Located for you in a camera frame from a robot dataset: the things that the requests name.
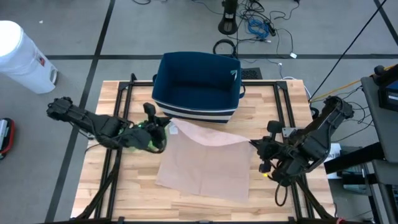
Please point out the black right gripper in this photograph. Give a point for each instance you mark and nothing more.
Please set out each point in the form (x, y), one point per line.
(283, 158)

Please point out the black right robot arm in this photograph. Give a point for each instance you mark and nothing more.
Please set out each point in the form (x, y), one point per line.
(329, 124)

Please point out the navy white striped fabric basket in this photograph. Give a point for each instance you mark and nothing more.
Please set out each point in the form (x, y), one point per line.
(196, 84)

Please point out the grey side table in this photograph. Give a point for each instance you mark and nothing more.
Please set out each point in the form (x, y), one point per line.
(376, 112)

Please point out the black monitor device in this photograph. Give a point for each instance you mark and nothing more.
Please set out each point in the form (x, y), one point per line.
(388, 90)

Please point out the black cart beam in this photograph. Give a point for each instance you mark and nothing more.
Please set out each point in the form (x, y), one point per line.
(360, 157)

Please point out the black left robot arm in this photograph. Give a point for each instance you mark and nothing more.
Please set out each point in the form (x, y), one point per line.
(93, 123)

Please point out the white trash can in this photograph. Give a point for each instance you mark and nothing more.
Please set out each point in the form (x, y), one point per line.
(21, 59)

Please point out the black floor outlet box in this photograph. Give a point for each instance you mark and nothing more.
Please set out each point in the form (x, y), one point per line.
(253, 74)

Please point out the white plug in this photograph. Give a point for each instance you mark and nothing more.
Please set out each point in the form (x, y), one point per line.
(293, 55)

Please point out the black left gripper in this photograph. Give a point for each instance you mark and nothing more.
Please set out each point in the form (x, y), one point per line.
(146, 137)

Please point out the black power strip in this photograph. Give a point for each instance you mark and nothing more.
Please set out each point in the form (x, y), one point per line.
(271, 28)

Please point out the black metal table frame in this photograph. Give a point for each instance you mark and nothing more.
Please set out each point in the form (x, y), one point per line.
(136, 83)

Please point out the beige towel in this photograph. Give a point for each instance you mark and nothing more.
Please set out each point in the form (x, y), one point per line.
(205, 165)

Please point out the white paper sign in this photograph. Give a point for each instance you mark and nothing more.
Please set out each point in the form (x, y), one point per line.
(335, 154)

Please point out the green towel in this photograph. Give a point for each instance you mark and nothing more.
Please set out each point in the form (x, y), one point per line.
(151, 145)

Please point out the thin black pole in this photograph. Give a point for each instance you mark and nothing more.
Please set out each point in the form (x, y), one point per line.
(342, 58)

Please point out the black stand base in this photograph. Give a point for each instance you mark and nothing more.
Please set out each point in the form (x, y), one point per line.
(228, 25)

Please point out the red and black device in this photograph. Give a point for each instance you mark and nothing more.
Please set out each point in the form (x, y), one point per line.
(7, 137)

